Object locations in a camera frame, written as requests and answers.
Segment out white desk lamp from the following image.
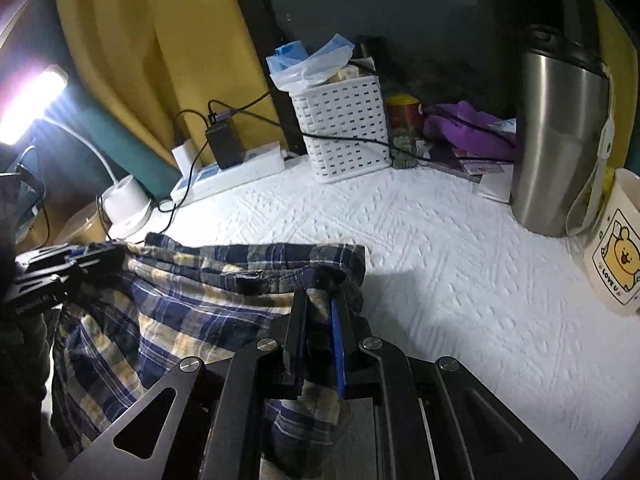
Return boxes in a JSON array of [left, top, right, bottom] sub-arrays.
[[0, 64, 153, 241]]

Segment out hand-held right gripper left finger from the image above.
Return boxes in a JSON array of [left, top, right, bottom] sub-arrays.
[[55, 289, 311, 480]]

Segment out red can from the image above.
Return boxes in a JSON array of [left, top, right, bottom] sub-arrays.
[[385, 94, 422, 137]]

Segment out white charger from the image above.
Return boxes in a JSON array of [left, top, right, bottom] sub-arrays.
[[171, 142, 205, 181]]

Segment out brown lunch box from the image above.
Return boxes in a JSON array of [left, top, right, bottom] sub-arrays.
[[52, 202, 108, 247]]

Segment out small green figurine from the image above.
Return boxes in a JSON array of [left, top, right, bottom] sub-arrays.
[[389, 134, 420, 171]]

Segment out dark window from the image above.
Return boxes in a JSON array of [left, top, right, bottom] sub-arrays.
[[225, 0, 566, 161]]

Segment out black cable across basket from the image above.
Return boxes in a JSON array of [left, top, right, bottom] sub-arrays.
[[300, 130, 432, 164]]

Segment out white woven basket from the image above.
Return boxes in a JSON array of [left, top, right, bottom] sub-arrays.
[[290, 74, 392, 184]]

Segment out narrow yellow curtain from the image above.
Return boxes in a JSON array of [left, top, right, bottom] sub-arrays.
[[590, 0, 640, 176]]

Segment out wide yellow curtain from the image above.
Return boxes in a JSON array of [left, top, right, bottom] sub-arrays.
[[52, 0, 281, 171]]

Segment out purple cloth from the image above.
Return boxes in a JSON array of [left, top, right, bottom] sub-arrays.
[[424, 101, 518, 162]]

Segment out wide teal curtain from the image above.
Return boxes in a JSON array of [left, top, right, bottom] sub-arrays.
[[35, 35, 183, 201]]

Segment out black charger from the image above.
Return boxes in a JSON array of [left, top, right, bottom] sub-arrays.
[[205, 119, 247, 171]]

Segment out blue yellow plaid pants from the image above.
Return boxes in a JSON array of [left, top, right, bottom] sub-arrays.
[[50, 232, 368, 480]]

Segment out white booklet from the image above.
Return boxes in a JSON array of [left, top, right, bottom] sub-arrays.
[[450, 119, 518, 204]]

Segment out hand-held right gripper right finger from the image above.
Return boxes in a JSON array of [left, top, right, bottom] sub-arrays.
[[327, 296, 581, 480]]

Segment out white textured tablecloth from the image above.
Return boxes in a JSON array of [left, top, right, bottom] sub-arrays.
[[30, 152, 640, 480]]

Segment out cream cartoon bear mug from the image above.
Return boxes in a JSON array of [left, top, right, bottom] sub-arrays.
[[582, 167, 640, 317]]

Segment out blue plastic bag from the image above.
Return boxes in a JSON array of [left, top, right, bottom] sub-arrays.
[[265, 33, 355, 95]]

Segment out stainless steel tumbler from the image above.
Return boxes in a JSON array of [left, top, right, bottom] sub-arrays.
[[509, 24, 615, 239]]

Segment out white power strip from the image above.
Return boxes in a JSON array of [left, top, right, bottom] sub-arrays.
[[170, 142, 287, 206]]

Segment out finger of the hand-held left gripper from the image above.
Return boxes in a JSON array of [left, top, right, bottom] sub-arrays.
[[60, 242, 128, 282]]

